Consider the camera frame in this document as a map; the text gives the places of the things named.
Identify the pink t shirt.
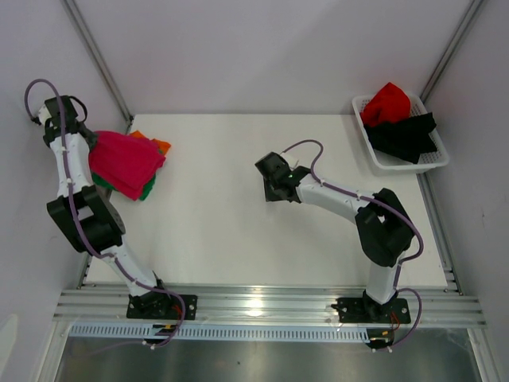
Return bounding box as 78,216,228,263
88,131,166,175

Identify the orange t shirt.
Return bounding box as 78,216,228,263
130,131,172,156

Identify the green t shirt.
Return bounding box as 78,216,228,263
92,171,156,201

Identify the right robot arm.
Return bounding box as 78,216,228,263
255,152,414,322

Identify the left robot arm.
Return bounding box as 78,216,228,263
38,95,173,319

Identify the white plastic basket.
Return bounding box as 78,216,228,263
352,93,449,175

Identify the black t shirt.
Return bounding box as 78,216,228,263
363,112,437,164

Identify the red t shirt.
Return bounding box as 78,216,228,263
360,83,411,127

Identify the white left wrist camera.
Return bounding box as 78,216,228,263
37,105,52,126

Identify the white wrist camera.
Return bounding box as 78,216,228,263
281,153,299,169
37,105,52,126

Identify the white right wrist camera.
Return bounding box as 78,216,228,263
281,153,299,169

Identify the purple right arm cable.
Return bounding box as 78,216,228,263
281,139,425,353

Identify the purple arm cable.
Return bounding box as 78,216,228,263
281,139,425,353
23,78,188,355

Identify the left aluminium corner post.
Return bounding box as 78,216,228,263
60,0,134,125

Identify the aluminium corner post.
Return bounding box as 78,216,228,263
60,0,134,125
420,0,488,103

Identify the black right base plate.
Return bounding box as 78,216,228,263
331,296,411,324

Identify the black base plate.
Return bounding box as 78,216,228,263
331,296,411,324
126,292,182,320

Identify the white slotted cable duct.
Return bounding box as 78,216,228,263
69,322,369,343

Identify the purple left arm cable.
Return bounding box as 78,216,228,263
23,78,188,355

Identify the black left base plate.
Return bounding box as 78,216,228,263
126,292,182,320

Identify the aluminium front rail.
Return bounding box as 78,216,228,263
52,283,487,329

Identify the right aluminium corner post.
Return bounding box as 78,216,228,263
420,0,488,103

